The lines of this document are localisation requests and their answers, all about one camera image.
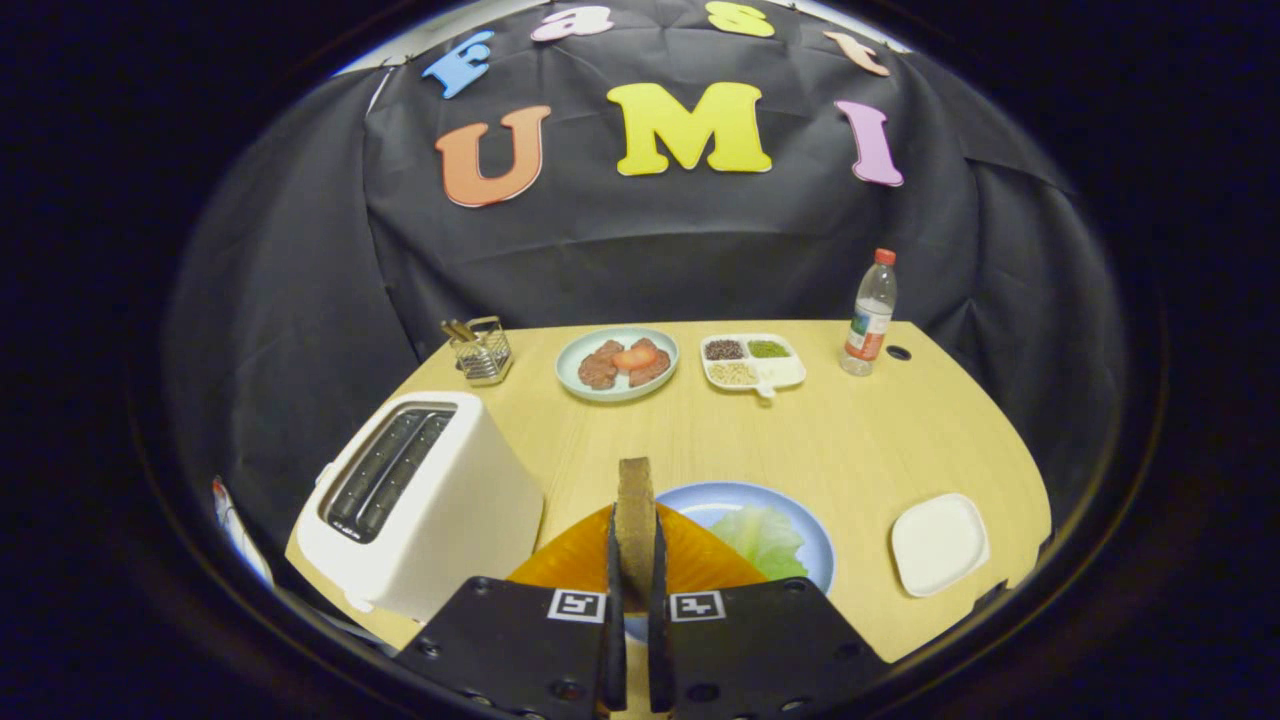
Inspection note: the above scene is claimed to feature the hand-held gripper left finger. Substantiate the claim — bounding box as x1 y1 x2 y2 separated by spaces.
395 503 629 720

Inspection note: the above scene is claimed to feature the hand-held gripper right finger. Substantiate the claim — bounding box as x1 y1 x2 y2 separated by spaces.
647 502 891 720

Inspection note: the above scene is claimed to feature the brown toast slice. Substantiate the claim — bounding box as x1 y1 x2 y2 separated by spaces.
615 457 658 611

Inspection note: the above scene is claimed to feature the green lettuce leaf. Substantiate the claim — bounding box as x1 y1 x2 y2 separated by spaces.
712 505 809 583

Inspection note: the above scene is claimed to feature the light blue round plate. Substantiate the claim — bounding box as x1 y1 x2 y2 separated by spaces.
625 481 836 643

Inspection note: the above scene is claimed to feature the white toaster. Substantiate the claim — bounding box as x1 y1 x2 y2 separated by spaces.
295 392 546 623

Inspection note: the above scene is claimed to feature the pale green round plate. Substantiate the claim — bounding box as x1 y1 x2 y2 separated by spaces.
555 327 681 403

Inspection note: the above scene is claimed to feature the brown meat slice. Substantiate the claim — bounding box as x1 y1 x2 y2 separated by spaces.
628 338 673 389
578 340 623 391

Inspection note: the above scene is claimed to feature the white square plate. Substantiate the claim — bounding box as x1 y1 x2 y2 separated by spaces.
890 492 991 599

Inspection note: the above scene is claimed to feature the white divided tray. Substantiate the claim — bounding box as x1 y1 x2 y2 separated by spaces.
700 333 808 399

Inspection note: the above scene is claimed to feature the clear plastic water bottle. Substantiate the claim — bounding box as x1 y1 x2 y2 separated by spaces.
840 248 899 378

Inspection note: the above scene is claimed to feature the white and red object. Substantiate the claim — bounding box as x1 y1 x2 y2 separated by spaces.
210 478 276 586

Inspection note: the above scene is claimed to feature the black backdrop cloth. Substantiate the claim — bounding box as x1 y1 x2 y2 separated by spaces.
160 0 1126 561

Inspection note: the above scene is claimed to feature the metal wire basket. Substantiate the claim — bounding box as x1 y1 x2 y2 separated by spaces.
447 316 514 387

